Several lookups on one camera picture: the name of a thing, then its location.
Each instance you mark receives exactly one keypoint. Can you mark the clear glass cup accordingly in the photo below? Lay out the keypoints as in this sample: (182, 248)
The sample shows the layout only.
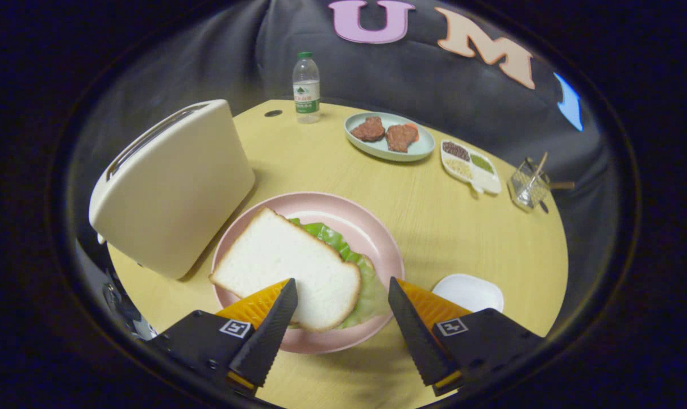
(526, 190)

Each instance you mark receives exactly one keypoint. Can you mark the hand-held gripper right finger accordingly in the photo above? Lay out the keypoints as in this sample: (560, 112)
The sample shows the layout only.
(414, 335)

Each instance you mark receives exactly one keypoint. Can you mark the wooden stick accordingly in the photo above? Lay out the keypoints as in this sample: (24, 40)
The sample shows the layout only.
(563, 185)
(540, 165)

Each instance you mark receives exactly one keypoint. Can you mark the black table grommet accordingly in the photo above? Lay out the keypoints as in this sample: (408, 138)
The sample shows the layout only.
(273, 113)

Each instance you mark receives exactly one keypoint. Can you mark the clear plastic water bottle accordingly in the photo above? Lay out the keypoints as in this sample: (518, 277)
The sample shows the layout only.
(306, 85)

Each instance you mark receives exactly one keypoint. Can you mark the small white plate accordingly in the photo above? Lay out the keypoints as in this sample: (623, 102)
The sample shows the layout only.
(468, 289)

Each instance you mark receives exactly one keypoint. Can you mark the white divided grain dish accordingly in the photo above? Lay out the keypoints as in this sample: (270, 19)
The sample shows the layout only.
(479, 177)

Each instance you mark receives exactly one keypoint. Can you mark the pale blue plate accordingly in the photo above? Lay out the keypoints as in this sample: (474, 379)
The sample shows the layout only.
(377, 149)

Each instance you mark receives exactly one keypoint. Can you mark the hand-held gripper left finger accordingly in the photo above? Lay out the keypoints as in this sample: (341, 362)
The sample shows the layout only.
(269, 335)

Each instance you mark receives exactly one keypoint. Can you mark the brown meat patty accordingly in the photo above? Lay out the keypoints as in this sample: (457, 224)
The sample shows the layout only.
(401, 137)
(369, 130)

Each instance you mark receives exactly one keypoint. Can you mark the cream white toaster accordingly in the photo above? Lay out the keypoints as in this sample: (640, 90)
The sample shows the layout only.
(173, 193)

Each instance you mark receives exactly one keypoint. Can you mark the white bread slice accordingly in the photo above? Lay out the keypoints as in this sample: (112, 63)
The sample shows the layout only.
(280, 261)

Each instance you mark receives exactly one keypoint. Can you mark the green lettuce leaf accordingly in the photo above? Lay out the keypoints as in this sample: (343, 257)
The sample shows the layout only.
(373, 289)

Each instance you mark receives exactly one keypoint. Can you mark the pink round plate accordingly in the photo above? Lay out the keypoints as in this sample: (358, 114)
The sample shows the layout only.
(332, 210)

